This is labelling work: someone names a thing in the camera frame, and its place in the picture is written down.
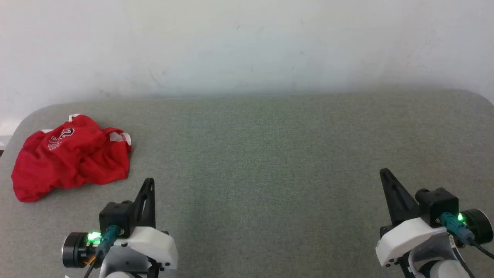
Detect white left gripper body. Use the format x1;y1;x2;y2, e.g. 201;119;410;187
115;226;179;271

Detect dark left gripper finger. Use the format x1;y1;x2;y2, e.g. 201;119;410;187
131;178;151;229
145;178;156;229

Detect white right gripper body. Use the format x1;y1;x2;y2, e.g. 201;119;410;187
376;217;448;268

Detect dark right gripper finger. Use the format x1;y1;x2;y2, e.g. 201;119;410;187
379;168;406;226
384;169;420;224

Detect red basketball shorts white trim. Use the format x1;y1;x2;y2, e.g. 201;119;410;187
11;114;132;203

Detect grey fabric sofa seat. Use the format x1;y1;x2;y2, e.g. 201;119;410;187
0;90;494;278

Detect left arm teal-plug cable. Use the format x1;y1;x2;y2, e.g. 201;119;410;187
83;225;121;278

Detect arm teal-plug cable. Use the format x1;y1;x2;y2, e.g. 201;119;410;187
83;225;121;278
440;212;494;260

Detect right arm teal-plug cable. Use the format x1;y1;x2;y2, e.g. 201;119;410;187
440;212;494;260

